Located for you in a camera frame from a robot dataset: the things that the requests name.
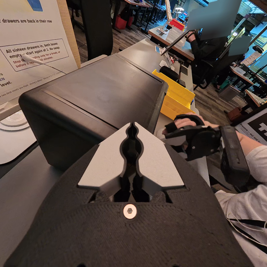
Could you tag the background work desk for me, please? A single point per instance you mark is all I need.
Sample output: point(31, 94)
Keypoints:
point(164, 35)

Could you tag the printed instruction poster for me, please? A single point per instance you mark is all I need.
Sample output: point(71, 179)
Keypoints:
point(31, 35)

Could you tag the brown bag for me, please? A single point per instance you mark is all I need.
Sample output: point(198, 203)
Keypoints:
point(235, 114)

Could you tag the red storage bin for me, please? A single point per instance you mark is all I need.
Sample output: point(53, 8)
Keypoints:
point(122, 22)

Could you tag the grey waste bin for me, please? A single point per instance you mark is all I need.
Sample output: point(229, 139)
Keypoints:
point(229, 92)

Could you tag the black tablet screen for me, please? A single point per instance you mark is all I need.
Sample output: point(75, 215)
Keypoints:
point(175, 42)

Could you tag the black zip case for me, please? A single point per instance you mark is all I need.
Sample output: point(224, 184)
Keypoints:
point(169, 73)

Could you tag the white tablet stand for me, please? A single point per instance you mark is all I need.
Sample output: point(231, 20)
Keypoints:
point(168, 59)

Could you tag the yellow plastic bin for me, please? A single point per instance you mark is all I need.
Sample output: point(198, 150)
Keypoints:
point(177, 96)

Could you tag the white round stand base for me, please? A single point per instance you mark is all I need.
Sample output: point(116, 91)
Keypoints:
point(14, 121)

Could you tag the white desk mat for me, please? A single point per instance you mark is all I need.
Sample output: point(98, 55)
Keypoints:
point(14, 146)

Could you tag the printed tag sheet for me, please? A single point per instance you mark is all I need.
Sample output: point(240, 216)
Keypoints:
point(254, 127)

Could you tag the person's right hand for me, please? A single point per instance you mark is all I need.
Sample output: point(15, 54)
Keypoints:
point(182, 124)

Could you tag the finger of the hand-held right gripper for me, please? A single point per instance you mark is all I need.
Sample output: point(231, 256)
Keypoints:
point(159, 133)
point(177, 141)

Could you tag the black drawer cabinet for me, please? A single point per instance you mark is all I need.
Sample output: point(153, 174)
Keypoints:
point(100, 93)

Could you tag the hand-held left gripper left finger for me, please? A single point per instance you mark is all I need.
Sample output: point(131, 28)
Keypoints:
point(104, 164)

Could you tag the person's right forearm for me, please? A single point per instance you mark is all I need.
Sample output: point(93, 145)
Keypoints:
point(250, 141)

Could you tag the cardboard backing board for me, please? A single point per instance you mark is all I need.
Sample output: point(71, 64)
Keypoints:
point(67, 29)

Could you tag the black pillar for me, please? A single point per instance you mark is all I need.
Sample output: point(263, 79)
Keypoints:
point(98, 27)

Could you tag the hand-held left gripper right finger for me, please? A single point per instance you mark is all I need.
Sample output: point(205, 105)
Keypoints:
point(160, 164)

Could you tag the person's white clothing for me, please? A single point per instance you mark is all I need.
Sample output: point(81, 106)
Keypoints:
point(246, 208)

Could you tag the white-tipped thin black rod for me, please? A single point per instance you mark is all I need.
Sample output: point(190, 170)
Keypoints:
point(31, 59)

